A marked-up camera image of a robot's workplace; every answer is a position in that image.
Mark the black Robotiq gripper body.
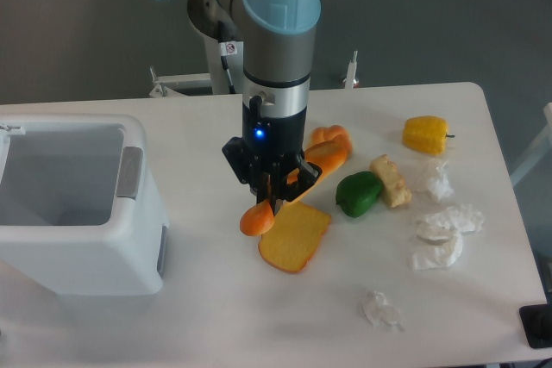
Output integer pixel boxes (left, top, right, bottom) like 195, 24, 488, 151
242, 104, 307, 158

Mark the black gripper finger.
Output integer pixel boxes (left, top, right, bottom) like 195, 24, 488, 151
222, 137, 268, 204
270, 151, 323, 215

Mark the long orange bread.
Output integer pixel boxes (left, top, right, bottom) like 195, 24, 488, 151
240, 135, 348, 236

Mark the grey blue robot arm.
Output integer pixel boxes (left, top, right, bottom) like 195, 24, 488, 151
204, 0, 323, 211

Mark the round knotted bread roll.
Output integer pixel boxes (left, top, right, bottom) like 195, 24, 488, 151
308, 125, 353, 156

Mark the white trash can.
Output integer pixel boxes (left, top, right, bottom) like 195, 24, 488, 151
1, 114, 169, 296

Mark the yellow toast slice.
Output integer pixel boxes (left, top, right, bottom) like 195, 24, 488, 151
258, 202, 331, 273

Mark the green bell pepper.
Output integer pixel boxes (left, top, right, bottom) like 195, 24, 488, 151
335, 171, 383, 218

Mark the beige cake piece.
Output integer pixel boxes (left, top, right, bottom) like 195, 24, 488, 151
369, 154, 412, 209

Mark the yellow bell pepper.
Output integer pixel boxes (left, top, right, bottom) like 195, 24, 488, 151
402, 115, 455, 155

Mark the crumpled white tissue upper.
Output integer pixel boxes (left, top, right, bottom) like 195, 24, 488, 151
414, 159, 454, 203

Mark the crumpled white tissue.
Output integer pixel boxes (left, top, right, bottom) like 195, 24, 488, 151
361, 290, 404, 330
410, 204, 485, 271
414, 159, 454, 203

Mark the crumpled white tissue lower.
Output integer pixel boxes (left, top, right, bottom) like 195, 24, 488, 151
361, 290, 404, 330

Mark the crumpled white tissue middle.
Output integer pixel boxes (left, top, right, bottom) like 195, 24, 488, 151
410, 204, 485, 271

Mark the black device at edge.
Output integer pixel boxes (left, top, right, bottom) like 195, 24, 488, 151
519, 303, 551, 349

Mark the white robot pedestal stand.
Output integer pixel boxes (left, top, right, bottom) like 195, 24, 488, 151
148, 0, 361, 98

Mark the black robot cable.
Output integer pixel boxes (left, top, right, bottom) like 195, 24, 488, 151
217, 21, 237, 95

